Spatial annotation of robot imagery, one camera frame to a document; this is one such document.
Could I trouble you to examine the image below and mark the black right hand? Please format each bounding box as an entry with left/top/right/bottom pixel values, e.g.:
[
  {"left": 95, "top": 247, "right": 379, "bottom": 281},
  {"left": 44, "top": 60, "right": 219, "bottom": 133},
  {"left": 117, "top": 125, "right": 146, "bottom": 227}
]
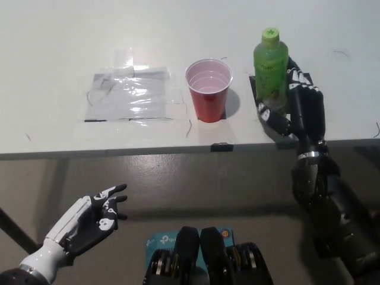
[{"left": 256, "top": 55, "right": 331, "bottom": 160}]

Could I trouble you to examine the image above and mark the white and black left hand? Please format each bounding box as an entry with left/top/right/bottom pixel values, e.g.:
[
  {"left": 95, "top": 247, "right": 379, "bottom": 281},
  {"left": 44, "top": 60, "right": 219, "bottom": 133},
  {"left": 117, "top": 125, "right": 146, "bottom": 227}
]
[{"left": 19, "top": 183, "right": 128, "bottom": 283}]

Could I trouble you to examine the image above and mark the green tea bottle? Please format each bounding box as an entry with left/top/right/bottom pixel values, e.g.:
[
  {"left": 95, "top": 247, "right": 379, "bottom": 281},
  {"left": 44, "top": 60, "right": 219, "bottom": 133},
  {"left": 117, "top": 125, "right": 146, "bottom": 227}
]
[{"left": 252, "top": 27, "right": 290, "bottom": 117}]

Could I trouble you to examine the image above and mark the red plastic cup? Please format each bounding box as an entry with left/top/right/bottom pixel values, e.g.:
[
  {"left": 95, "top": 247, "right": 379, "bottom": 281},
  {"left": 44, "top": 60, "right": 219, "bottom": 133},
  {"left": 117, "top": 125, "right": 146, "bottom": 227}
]
[{"left": 185, "top": 58, "right": 233, "bottom": 123}]

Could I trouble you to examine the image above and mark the black table leg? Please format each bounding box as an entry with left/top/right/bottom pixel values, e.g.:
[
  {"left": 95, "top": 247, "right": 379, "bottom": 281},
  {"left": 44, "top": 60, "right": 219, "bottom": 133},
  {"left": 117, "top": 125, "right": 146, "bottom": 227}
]
[{"left": 0, "top": 207, "right": 42, "bottom": 254}]

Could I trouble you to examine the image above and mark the black tape square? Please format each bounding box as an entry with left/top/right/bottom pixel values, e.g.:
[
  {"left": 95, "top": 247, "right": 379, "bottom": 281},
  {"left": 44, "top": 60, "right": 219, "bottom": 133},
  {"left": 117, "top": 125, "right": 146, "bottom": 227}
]
[{"left": 248, "top": 72, "right": 315, "bottom": 119}]

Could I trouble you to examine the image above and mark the teal tp-link box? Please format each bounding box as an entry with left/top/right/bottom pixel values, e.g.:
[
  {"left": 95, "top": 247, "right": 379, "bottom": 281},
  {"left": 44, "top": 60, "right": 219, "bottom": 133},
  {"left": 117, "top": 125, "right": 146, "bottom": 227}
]
[{"left": 145, "top": 227, "right": 237, "bottom": 268}]

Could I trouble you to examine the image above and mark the small black tape piece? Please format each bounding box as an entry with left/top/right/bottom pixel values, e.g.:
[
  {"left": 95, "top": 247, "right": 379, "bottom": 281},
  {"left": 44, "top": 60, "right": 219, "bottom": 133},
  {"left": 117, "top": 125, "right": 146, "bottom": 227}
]
[{"left": 210, "top": 142, "right": 234, "bottom": 153}]

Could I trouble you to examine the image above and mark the clear plastic sheet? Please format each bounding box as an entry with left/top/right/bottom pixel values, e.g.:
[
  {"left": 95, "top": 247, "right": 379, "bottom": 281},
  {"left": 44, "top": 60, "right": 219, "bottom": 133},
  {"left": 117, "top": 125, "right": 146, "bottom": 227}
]
[{"left": 84, "top": 66, "right": 175, "bottom": 123}]

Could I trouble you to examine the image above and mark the clear tape strip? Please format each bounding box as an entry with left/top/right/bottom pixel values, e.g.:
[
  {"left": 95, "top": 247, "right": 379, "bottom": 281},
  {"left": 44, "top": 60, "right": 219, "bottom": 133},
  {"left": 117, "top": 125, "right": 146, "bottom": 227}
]
[{"left": 113, "top": 49, "right": 136, "bottom": 78}]

